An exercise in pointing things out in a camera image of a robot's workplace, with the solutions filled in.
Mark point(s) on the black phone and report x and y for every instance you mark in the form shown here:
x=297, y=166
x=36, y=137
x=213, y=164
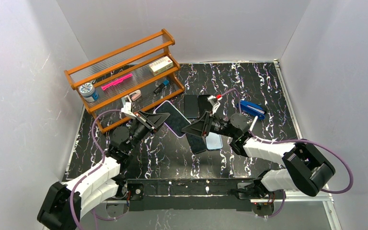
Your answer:
x=197, y=144
x=191, y=106

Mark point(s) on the pink comb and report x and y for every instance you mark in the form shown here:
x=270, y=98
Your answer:
x=116, y=82

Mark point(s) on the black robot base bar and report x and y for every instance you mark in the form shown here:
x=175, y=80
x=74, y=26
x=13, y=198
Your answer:
x=202, y=194

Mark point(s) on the white pink tape dispenser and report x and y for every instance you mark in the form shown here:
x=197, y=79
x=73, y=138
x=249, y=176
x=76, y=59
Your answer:
x=132, y=97

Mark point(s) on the blue white jar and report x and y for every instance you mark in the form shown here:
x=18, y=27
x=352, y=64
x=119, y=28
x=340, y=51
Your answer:
x=88, y=92

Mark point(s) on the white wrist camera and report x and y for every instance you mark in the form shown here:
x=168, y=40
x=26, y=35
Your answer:
x=127, y=109
x=215, y=102

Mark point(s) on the white pen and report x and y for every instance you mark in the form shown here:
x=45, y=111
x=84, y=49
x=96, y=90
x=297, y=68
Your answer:
x=253, y=123

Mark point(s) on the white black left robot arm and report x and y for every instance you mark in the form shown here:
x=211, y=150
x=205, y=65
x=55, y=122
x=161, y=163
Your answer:
x=66, y=203

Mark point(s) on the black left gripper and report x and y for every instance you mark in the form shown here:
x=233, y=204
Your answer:
x=150, y=123

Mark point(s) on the black blue marker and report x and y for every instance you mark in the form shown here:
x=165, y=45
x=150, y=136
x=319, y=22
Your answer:
x=161, y=86

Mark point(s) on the blue stapler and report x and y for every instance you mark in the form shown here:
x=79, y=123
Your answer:
x=252, y=109

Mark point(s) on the orange wooden shelf rack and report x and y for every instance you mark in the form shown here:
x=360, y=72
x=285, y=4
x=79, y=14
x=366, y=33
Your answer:
x=143, y=72

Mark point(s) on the black phone case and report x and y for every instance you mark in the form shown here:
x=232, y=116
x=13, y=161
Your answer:
x=204, y=104

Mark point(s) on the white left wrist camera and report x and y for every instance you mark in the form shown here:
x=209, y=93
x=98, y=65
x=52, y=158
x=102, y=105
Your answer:
x=127, y=109

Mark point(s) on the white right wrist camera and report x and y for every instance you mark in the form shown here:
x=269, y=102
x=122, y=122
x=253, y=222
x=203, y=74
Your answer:
x=215, y=102

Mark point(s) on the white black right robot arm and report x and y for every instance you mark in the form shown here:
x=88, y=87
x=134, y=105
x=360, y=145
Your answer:
x=304, y=169

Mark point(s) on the white red small box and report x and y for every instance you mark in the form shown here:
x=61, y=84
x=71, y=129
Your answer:
x=160, y=65

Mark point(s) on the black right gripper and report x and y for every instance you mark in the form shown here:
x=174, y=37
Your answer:
x=205, y=124

